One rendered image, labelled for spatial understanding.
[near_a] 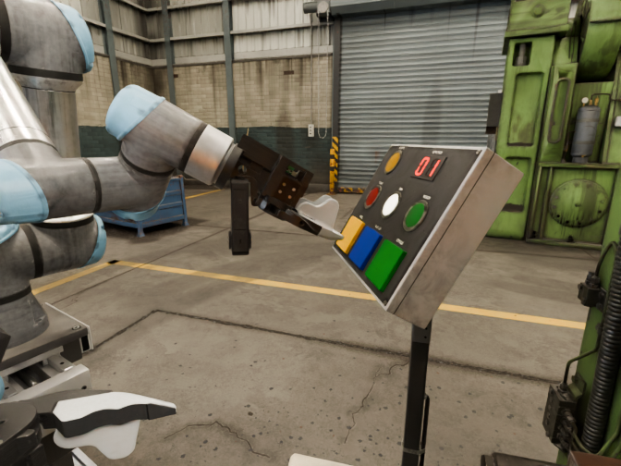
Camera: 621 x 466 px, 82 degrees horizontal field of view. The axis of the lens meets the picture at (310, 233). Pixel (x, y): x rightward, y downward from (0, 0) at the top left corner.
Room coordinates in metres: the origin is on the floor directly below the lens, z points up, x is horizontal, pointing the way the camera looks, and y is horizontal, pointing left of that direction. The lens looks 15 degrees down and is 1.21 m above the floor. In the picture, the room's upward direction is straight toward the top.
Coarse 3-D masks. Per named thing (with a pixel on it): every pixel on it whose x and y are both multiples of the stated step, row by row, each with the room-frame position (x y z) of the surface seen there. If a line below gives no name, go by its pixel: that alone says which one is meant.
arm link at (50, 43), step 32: (0, 0) 0.65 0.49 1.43; (32, 0) 0.69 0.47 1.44; (0, 32) 0.69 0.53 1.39; (32, 32) 0.68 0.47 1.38; (64, 32) 0.71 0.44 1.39; (32, 64) 0.69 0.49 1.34; (64, 64) 0.71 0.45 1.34; (32, 96) 0.71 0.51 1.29; (64, 96) 0.73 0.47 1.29; (64, 128) 0.73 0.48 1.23; (32, 224) 0.73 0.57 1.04; (64, 224) 0.73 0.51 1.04; (96, 224) 0.80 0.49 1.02; (64, 256) 0.73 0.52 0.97; (96, 256) 0.78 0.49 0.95
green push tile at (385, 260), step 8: (384, 240) 0.61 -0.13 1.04; (384, 248) 0.59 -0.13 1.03; (392, 248) 0.57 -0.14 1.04; (400, 248) 0.56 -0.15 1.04; (376, 256) 0.60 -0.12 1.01; (384, 256) 0.58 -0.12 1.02; (392, 256) 0.56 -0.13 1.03; (400, 256) 0.54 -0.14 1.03; (376, 264) 0.58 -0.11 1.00; (384, 264) 0.56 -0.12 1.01; (392, 264) 0.54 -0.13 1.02; (368, 272) 0.59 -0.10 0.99; (376, 272) 0.57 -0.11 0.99; (384, 272) 0.55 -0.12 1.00; (392, 272) 0.53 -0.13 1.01; (376, 280) 0.55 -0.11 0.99; (384, 280) 0.53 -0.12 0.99; (384, 288) 0.53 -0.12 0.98
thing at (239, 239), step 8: (232, 184) 0.50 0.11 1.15; (240, 184) 0.50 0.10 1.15; (248, 184) 0.50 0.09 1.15; (232, 192) 0.50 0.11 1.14; (240, 192) 0.50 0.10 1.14; (248, 192) 0.50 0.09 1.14; (232, 200) 0.50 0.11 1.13; (240, 200) 0.50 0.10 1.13; (248, 200) 0.50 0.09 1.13; (232, 208) 0.50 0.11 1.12; (240, 208) 0.50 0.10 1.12; (248, 208) 0.50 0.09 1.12; (232, 216) 0.50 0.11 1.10; (240, 216) 0.50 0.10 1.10; (248, 216) 0.50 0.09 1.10; (232, 224) 0.50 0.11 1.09; (240, 224) 0.50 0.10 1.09; (248, 224) 0.50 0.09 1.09; (232, 232) 0.50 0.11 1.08; (240, 232) 0.50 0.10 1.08; (248, 232) 0.50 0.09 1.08; (232, 240) 0.50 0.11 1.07; (240, 240) 0.50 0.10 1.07; (248, 240) 0.50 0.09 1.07; (232, 248) 0.50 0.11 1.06; (240, 248) 0.50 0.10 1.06; (248, 248) 0.50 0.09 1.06
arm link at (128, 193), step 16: (96, 160) 0.49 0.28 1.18; (112, 160) 0.50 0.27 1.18; (112, 176) 0.48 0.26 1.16; (128, 176) 0.50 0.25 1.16; (144, 176) 0.50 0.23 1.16; (160, 176) 0.51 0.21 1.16; (112, 192) 0.48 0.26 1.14; (128, 192) 0.50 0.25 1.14; (144, 192) 0.51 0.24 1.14; (160, 192) 0.54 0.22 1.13; (112, 208) 0.49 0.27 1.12; (128, 208) 0.52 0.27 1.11; (144, 208) 0.53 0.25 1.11
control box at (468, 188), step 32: (384, 160) 0.83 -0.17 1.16; (416, 160) 0.69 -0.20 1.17; (448, 160) 0.59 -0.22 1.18; (480, 160) 0.52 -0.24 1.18; (384, 192) 0.74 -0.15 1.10; (416, 192) 0.62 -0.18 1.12; (448, 192) 0.54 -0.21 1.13; (480, 192) 0.52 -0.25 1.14; (512, 192) 0.53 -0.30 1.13; (384, 224) 0.66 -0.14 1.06; (416, 224) 0.56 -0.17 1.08; (448, 224) 0.51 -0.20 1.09; (480, 224) 0.52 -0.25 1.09; (416, 256) 0.51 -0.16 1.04; (448, 256) 0.52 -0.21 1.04; (416, 288) 0.51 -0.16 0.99; (448, 288) 0.52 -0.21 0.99; (416, 320) 0.51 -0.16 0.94
